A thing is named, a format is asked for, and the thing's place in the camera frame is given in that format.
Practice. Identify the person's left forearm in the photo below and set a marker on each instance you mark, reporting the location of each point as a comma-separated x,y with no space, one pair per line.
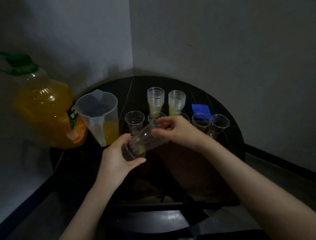
85,212

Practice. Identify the clear plastic cup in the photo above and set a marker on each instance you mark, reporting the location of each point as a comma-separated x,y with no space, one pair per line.
184,115
134,121
145,141
155,115
200,121
218,124

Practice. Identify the clear plastic measuring jug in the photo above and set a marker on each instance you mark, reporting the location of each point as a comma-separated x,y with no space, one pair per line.
98,111

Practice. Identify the person's right thumb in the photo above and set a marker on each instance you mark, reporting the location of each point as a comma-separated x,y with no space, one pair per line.
160,134

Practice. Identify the person's left hand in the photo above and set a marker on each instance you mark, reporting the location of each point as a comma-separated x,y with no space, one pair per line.
113,165

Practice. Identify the large orange juice bottle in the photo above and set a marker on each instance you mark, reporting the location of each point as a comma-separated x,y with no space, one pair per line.
47,106

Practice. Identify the blue cloth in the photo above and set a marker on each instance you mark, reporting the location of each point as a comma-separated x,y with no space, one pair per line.
200,109

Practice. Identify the person's right hand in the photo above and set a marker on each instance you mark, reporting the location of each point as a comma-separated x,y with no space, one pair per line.
184,132

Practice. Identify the stack of clear plastic cups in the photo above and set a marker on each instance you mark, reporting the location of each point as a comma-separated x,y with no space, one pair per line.
176,101
155,99

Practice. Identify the person's left thumb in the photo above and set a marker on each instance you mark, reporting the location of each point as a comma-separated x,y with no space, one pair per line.
135,163

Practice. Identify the person's right forearm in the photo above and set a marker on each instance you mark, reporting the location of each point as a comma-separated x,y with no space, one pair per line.
251,188

